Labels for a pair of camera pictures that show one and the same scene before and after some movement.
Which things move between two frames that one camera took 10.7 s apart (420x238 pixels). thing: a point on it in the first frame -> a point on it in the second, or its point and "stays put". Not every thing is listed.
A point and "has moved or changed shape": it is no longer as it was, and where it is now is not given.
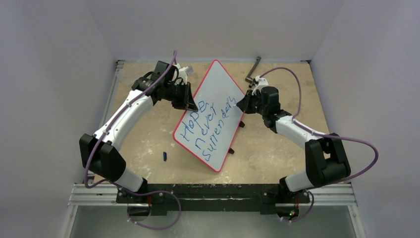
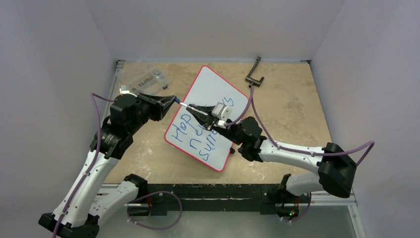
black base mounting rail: x=161 y=198 stays put
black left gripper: x=187 y=102 -> x=159 y=104
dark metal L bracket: x=248 y=78 stays put
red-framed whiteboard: x=209 y=132 has moved or changed shape
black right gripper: x=251 y=102 -> x=212 y=122
